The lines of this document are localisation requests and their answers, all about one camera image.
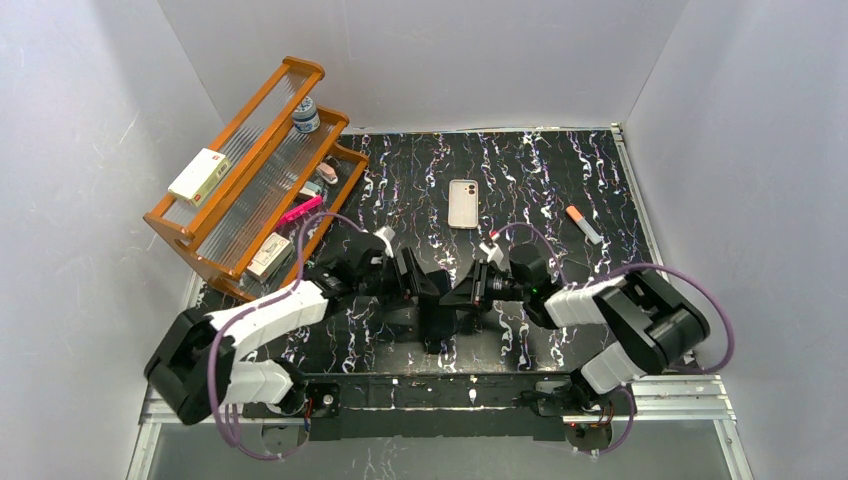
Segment orange capped white marker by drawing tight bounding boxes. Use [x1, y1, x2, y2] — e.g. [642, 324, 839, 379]
[566, 205, 603, 245]

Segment beige phone case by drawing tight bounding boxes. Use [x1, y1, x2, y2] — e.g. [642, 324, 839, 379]
[448, 179, 479, 230]

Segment pink highlighter marker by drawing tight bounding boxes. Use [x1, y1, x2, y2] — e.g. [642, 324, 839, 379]
[274, 195, 324, 229]

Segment small grey cardboard box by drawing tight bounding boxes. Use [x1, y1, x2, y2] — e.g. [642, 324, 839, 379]
[246, 232, 294, 282]

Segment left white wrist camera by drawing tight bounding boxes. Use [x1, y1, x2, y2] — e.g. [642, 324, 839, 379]
[374, 226, 395, 258]

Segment blue white ceramic jar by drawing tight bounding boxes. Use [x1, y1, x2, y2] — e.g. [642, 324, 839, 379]
[291, 96, 321, 134]

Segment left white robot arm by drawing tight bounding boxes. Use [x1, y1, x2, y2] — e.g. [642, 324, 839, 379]
[143, 229, 445, 425]

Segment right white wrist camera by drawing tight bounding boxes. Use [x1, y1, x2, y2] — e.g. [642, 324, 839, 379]
[479, 231, 505, 267]

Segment white red box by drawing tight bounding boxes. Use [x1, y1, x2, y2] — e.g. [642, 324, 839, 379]
[168, 148, 231, 207]

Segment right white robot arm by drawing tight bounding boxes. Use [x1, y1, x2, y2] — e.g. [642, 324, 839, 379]
[439, 244, 710, 408]

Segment orange wooden shelf rack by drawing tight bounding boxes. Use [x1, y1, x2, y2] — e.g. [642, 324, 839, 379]
[143, 56, 369, 301]

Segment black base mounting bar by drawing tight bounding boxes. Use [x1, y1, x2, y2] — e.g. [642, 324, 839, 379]
[243, 372, 637, 452]

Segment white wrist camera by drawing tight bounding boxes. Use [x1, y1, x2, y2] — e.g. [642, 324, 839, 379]
[479, 231, 505, 267]
[374, 226, 395, 258]

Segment black phone case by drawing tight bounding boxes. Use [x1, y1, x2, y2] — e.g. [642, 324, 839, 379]
[418, 270, 460, 355]

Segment pink white small stapler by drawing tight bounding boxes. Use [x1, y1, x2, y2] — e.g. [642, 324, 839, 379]
[315, 162, 339, 185]

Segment small grey white eraser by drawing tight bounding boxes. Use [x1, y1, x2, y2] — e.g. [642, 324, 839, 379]
[297, 186, 322, 201]

